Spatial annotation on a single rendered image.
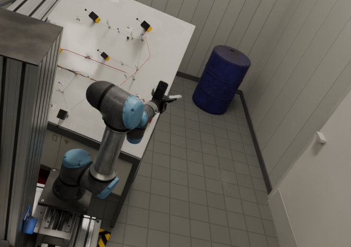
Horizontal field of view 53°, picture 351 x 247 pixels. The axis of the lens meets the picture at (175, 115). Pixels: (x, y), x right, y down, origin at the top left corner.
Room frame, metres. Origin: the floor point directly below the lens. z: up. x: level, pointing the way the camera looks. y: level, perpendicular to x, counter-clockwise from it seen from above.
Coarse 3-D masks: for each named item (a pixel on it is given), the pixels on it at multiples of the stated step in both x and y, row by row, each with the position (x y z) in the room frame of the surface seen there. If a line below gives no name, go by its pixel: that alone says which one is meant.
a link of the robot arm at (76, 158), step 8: (72, 152) 1.11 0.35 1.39; (80, 152) 1.12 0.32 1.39; (64, 160) 1.06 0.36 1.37; (72, 160) 1.06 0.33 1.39; (80, 160) 1.08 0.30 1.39; (88, 160) 1.09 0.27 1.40; (64, 168) 1.05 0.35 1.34; (72, 168) 1.04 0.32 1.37; (80, 168) 1.06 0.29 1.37; (64, 176) 1.05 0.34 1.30; (72, 176) 1.04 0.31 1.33; (80, 176) 1.04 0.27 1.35; (72, 184) 1.05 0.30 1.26
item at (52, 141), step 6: (48, 132) 1.83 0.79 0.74; (48, 138) 1.83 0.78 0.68; (54, 138) 1.84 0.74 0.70; (60, 138) 1.83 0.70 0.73; (48, 144) 1.83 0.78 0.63; (54, 144) 1.83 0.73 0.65; (48, 150) 1.83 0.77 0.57; (54, 150) 1.83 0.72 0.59; (42, 156) 1.83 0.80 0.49; (48, 156) 1.83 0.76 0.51; (54, 156) 1.83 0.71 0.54; (42, 162) 1.83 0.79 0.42; (48, 162) 1.83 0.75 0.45; (54, 162) 1.83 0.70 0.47
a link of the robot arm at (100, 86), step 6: (96, 84) 1.08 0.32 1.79; (102, 84) 1.08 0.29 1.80; (108, 84) 1.09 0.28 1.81; (90, 90) 1.06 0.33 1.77; (96, 90) 1.05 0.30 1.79; (102, 90) 1.05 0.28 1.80; (90, 96) 1.05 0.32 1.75; (96, 96) 1.04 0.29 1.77; (90, 102) 1.05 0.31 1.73; (96, 102) 1.03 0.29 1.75; (96, 108) 1.04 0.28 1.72; (102, 114) 1.21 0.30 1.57
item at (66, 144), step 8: (64, 136) 1.83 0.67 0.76; (64, 144) 1.83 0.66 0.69; (72, 144) 1.84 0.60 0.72; (80, 144) 1.84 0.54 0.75; (64, 152) 1.83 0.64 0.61; (88, 152) 1.84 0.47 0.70; (96, 152) 1.84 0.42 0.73; (120, 160) 1.85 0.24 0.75; (56, 168) 1.83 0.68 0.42; (120, 168) 1.85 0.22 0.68; (128, 168) 1.85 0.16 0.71; (120, 176) 1.85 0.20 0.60; (120, 184) 1.85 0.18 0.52; (112, 192) 1.85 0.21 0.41; (120, 192) 1.85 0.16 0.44
